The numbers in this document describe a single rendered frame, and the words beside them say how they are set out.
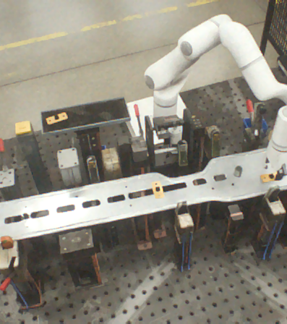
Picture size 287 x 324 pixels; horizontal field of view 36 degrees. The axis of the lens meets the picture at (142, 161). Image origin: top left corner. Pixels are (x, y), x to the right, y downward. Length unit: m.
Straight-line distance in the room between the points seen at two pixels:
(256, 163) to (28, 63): 2.74
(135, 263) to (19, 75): 2.51
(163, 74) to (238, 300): 1.00
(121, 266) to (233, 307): 0.50
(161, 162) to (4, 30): 3.06
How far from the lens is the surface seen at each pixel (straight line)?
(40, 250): 1.99
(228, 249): 1.96
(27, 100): 3.81
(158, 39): 4.28
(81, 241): 1.66
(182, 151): 1.85
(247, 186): 1.83
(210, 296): 1.91
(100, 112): 1.88
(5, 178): 1.87
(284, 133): 1.63
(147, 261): 1.96
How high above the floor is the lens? 2.45
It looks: 50 degrees down
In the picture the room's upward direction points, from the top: 3 degrees counter-clockwise
